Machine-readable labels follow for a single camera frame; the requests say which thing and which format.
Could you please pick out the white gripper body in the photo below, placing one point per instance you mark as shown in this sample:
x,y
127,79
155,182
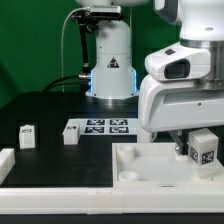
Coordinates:
x,y
178,105

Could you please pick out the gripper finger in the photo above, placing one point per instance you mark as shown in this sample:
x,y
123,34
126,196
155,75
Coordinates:
x,y
176,136

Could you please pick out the white square table top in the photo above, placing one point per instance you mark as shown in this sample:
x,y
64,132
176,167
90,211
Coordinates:
x,y
144,165

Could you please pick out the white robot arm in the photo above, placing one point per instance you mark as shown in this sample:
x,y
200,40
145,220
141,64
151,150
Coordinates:
x,y
192,23

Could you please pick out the white U-shaped fence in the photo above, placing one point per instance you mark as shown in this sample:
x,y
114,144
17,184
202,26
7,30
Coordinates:
x,y
112,200

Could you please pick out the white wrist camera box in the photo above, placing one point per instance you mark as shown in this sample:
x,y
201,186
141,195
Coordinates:
x,y
178,62

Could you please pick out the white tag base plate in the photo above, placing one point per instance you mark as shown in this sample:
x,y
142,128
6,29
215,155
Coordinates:
x,y
104,126

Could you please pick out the black camera on stand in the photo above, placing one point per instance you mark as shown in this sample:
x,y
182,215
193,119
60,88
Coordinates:
x,y
88,20

